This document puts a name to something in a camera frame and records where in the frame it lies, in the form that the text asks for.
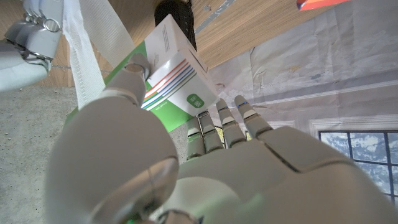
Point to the green white carton box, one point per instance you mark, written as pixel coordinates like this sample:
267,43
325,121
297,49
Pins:
177,74

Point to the rainbow cube toy box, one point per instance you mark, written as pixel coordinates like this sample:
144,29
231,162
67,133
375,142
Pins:
320,3

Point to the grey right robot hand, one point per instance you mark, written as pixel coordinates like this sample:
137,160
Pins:
25,46

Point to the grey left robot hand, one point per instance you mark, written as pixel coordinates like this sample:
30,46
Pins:
217,180

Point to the white gauze bandage strip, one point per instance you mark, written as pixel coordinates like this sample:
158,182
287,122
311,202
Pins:
90,46

